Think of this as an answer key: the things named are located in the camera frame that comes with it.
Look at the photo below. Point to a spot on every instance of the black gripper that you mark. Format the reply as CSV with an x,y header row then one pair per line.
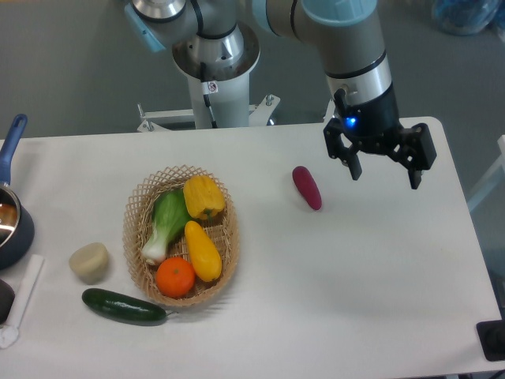
x,y
374,128

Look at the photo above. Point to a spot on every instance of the yellow mango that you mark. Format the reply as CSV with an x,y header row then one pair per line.
x,y
203,254

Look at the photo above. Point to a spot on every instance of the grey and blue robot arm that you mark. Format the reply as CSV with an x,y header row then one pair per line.
x,y
346,34

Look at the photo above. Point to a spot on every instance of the woven wicker basket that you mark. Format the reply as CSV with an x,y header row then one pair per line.
x,y
137,228

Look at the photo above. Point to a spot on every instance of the purple sweet potato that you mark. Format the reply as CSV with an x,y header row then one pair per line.
x,y
307,187

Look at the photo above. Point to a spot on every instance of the blue plastic bag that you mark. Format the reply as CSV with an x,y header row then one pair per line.
x,y
464,18

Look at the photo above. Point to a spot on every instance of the yellow bell pepper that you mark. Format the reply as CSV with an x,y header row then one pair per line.
x,y
203,198

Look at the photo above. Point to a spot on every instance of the green bok choy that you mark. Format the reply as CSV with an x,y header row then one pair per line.
x,y
169,218

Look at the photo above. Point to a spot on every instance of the black device at edge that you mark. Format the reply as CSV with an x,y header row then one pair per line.
x,y
491,336

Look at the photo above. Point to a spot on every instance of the orange fruit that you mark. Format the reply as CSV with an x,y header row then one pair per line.
x,y
175,277

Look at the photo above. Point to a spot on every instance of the dark green cucumber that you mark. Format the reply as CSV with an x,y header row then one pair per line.
x,y
123,308

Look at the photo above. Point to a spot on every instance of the beige potato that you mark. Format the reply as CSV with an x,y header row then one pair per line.
x,y
90,263

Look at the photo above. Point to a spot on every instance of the blue saucepan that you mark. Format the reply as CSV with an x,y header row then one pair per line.
x,y
17,226

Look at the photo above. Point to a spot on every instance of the dark round object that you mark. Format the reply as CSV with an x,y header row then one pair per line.
x,y
7,296

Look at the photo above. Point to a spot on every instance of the white frame at right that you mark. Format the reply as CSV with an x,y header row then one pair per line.
x,y
493,176

